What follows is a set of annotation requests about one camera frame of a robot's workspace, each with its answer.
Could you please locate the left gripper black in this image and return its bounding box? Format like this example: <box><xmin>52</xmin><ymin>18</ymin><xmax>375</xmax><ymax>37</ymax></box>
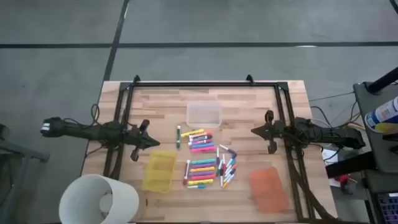
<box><xmin>126</xmin><ymin>119</ymin><xmax>161</xmax><ymax>162</ymax></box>

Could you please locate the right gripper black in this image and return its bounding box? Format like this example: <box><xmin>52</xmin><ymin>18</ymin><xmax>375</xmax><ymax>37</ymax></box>
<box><xmin>251</xmin><ymin>110</ymin><xmax>285</xmax><ymax>155</ymax></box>

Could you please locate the slim red Expo marker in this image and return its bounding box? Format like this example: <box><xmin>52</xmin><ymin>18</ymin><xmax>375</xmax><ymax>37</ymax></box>
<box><xmin>183</xmin><ymin>159</ymin><xmax>191</xmax><ymax>186</ymax></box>

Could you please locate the magenta stubby Expo marker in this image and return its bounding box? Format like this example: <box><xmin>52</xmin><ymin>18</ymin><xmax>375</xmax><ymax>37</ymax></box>
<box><xmin>188</xmin><ymin>138</ymin><xmax>213</xmax><ymax>146</ymax></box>

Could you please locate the orange stubby Expo marker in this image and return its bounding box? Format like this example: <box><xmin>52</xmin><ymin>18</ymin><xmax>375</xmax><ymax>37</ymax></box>
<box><xmin>188</xmin><ymin>129</ymin><xmax>214</xmax><ymax>139</ymax></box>

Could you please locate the amber yellow highlighter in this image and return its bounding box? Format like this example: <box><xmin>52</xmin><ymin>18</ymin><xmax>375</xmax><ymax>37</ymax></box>
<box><xmin>189</xmin><ymin>166</ymin><xmax>216</xmax><ymax>173</ymax></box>

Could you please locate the thin yellow marker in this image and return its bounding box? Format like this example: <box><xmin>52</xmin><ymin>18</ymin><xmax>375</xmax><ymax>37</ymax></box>
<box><xmin>223</xmin><ymin>173</ymin><xmax>236</xmax><ymax>189</ymax></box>

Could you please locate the bluish purple highlighter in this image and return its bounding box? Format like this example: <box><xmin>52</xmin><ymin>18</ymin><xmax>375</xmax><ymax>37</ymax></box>
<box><xmin>188</xmin><ymin>170</ymin><xmax>215</xmax><ymax>177</ymax></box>

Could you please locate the red highlighter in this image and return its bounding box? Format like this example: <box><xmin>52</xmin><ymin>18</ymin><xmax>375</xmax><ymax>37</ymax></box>
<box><xmin>190</xmin><ymin>174</ymin><xmax>216</xmax><ymax>181</ymax></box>

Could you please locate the yellow plastic bin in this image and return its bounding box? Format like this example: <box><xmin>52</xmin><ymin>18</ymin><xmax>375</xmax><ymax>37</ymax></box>
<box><xmin>142</xmin><ymin>149</ymin><xmax>177</xmax><ymax>194</ymax></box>

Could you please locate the orange plastic bin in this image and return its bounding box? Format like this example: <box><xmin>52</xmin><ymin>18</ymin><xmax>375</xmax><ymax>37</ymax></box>
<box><xmin>248</xmin><ymin>166</ymin><xmax>290</xmax><ymax>215</ymax></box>

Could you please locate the clear plastic bin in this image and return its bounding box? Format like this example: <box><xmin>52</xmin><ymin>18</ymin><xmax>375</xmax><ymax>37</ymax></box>
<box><xmin>185</xmin><ymin>101</ymin><xmax>223</xmax><ymax>129</ymax></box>

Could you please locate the white paper sheet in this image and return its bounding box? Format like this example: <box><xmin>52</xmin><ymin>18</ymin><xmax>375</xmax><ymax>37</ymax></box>
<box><xmin>322</xmin><ymin>148</ymin><xmax>340</xmax><ymax>166</ymax></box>

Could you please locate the white cylindrical shade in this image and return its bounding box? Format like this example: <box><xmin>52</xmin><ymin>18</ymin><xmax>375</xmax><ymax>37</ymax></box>
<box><xmin>58</xmin><ymin>173</ymin><xmax>140</xmax><ymax>224</ymax></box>

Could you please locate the black padded bar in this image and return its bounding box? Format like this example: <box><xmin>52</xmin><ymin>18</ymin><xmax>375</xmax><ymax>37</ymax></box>
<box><xmin>325</xmin><ymin>151</ymin><xmax>377</xmax><ymax>179</ymax></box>

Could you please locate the grey side cart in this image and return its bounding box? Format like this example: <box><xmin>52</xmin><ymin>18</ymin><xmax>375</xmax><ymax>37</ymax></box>
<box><xmin>353</xmin><ymin>81</ymin><xmax>398</xmax><ymax>174</ymax></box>

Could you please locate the grey metal stand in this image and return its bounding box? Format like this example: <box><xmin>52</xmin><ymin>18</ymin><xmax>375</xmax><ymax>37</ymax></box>
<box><xmin>0</xmin><ymin>123</ymin><xmax>51</xmax><ymax>224</ymax></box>

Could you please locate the white blue spray can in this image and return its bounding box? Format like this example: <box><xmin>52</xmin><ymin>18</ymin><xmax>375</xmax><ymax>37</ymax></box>
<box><xmin>364</xmin><ymin>96</ymin><xmax>398</xmax><ymax>134</ymax></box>

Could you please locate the black slanted pole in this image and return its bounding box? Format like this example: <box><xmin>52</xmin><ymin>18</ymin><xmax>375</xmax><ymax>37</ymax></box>
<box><xmin>366</xmin><ymin>67</ymin><xmax>398</xmax><ymax>94</ymax></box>

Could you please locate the purple-lit keyboard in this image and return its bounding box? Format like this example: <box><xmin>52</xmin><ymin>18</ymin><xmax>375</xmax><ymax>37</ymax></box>
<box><xmin>376</xmin><ymin>192</ymin><xmax>398</xmax><ymax>224</ymax></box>

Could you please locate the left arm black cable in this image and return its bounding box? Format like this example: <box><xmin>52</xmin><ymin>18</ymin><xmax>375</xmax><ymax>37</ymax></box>
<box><xmin>63</xmin><ymin>103</ymin><xmax>101</xmax><ymax>129</ymax></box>

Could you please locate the black aluminium table frame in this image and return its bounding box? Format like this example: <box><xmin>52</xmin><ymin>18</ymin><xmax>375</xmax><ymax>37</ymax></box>
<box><xmin>103</xmin><ymin>74</ymin><xmax>343</xmax><ymax>223</ymax></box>

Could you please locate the black cable bundle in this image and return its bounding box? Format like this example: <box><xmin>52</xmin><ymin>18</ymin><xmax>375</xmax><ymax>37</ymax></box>
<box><xmin>289</xmin><ymin>146</ymin><xmax>336</xmax><ymax>223</ymax></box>

